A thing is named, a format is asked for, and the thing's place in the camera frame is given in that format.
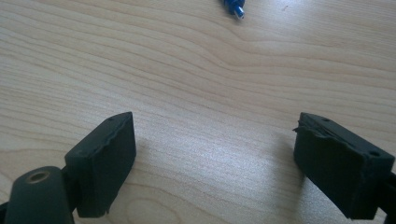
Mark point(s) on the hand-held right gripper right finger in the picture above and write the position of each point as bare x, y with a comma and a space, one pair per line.
339, 174

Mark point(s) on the blue pen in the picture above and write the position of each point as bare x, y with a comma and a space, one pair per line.
235, 8

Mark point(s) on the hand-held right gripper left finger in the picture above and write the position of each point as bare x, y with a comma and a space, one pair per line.
102, 168

